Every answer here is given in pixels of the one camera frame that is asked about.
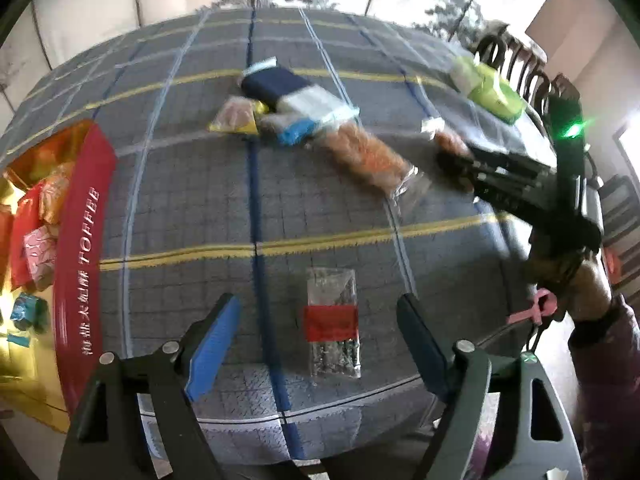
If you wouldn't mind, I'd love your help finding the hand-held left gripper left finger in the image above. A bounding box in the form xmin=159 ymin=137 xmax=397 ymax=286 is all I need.
xmin=57 ymin=292 xmax=243 ymax=480

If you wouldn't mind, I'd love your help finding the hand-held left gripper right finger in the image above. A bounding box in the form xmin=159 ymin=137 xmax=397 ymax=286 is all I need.
xmin=396 ymin=292 xmax=586 ymax=480

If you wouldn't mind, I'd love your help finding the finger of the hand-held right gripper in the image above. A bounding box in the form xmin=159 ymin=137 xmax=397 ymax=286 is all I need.
xmin=437 ymin=152 xmax=551 ymax=213
xmin=467 ymin=145 xmax=556 ymax=181

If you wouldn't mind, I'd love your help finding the clear packet of orange snacks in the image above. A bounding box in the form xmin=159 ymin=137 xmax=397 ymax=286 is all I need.
xmin=320 ymin=125 xmax=433 ymax=206
xmin=421 ymin=117 xmax=473 ymax=161

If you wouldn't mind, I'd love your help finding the clear packet with red label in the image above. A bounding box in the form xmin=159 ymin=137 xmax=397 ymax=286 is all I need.
xmin=303 ymin=267 xmax=362 ymax=380

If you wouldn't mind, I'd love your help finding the red box with gold lining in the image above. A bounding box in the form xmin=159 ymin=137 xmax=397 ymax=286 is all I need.
xmin=0 ymin=119 xmax=118 ymax=433

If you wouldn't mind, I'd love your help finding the small teal candy packet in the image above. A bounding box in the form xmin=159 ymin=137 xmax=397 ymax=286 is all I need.
xmin=10 ymin=292 xmax=51 ymax=333

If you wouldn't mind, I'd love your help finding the pink and white patterned packet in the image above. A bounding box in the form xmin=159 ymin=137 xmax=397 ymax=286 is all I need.
xmin=24 ymin=225 xmax=60 ymax=291

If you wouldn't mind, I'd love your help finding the small blue-ended snack packet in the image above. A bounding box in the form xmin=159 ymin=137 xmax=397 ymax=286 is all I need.
xmin=257 ymin=112 xmax=321 ymax=147

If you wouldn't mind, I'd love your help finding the orange snack packet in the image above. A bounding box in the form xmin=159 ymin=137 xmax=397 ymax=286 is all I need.
xmin=39 ymin=162 xmax=76 ymax=226

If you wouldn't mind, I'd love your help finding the red snack packet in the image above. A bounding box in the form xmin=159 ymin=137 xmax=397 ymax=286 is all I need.
xmin=10 ymin=185 xmax=51 ymax=291

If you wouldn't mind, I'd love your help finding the small yellow snack packet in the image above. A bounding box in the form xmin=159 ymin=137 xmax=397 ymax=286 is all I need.
xmin=207 ymin=97 xmax=271 ymax=136

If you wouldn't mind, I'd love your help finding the navy and pale blue packet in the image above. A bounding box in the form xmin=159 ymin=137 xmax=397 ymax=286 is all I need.
xmin=240 ymin=57 xmax=361 ymax=126

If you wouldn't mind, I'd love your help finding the person's right forearm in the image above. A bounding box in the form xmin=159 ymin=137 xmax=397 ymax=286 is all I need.
xmin=567 ymin=300 xmax=640 ymax=480

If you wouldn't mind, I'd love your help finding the person's right hand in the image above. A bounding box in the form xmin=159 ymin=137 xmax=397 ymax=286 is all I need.
xmin=567 ymin=260 xmax=613 ymax=322

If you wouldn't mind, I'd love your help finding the green tissue pack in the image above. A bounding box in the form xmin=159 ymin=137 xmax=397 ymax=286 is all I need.
xmin=448 ymin=55 xmax=526 ymax=125

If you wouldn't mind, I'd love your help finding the dark wooden chair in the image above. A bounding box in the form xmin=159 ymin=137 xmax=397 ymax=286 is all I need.
xmin=472 ymin=22 xmax=551 ymax=101
xmin=546 ymin=72 xmax=591 ymax=111

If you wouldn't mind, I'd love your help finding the pink clip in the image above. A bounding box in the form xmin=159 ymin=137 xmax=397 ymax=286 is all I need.
xmin=506 ymin=287 xmax=558 ymax=328

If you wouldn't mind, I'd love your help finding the grey plaid tablecloth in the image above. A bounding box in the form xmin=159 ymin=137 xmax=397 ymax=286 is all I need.
xmin=0 ymin=7 xmax=576 ymax=466

